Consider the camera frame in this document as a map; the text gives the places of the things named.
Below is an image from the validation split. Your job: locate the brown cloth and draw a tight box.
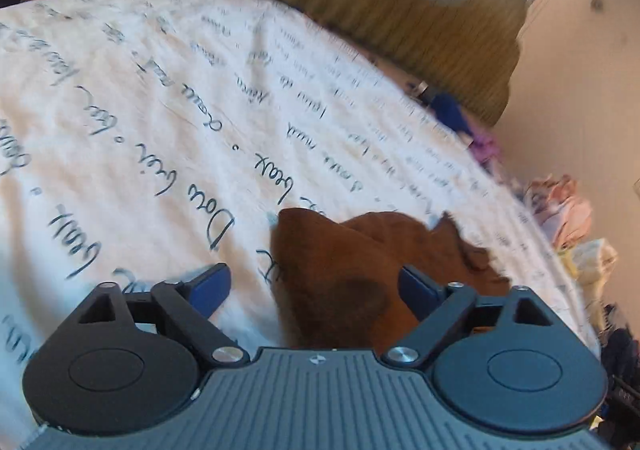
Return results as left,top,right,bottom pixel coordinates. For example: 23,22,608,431
270,207,511,356

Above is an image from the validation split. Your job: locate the blue cloth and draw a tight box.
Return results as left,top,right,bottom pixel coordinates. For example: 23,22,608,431
430,92,476,138

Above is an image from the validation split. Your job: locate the purple cloth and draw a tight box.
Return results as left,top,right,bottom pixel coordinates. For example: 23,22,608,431
467,127,501,171

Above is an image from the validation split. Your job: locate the pale yellow clothes pile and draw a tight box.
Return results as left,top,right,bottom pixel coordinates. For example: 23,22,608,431
560,237,621,331

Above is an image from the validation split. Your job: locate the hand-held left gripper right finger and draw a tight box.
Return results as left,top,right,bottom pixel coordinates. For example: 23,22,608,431
381,265,553,367

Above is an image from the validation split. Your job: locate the white script-printed bedspread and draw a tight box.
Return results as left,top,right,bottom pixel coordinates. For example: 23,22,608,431
0,0,601,450

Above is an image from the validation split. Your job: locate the pink clothes pile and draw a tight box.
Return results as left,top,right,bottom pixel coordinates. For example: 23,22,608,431
522,174,593,251

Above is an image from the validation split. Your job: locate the small dark object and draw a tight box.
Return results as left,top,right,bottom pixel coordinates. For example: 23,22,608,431
407,80,433,103

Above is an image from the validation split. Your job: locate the dark clothes pile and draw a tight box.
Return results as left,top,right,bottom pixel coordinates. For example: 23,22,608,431
600,315,640,431

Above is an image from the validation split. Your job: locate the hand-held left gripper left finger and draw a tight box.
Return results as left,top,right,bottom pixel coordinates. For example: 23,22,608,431
65,263,251,367

